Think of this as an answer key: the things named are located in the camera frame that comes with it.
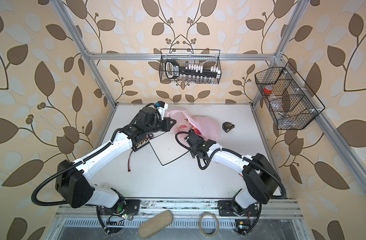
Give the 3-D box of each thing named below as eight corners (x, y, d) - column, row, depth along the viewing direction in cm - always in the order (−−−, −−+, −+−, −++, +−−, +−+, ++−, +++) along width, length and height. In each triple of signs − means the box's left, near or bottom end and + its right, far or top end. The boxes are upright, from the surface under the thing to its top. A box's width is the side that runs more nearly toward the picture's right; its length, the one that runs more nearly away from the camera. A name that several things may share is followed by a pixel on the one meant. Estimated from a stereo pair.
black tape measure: (226, 132, 106) (227, 130, 103) (220, 127, 109) (221, 124, 107) (233, 127, 108) (234, 125, 106) (227, 122, 112) (228, 119, 109)
